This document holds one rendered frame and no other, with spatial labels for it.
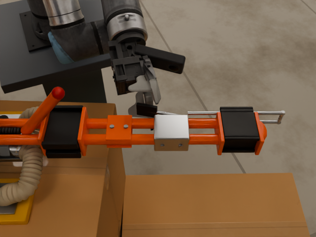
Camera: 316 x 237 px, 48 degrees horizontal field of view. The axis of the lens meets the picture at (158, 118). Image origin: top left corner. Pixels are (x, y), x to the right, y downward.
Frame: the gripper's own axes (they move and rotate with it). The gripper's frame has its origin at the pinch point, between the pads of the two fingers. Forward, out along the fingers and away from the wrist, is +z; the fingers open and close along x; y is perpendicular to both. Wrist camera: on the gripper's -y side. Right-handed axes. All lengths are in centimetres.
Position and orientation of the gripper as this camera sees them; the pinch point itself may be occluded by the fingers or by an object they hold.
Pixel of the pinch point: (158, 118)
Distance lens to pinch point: 76.2
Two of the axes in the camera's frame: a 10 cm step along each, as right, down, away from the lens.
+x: 0.8, -3.8, -9.2
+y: -9.7, 1.8, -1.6
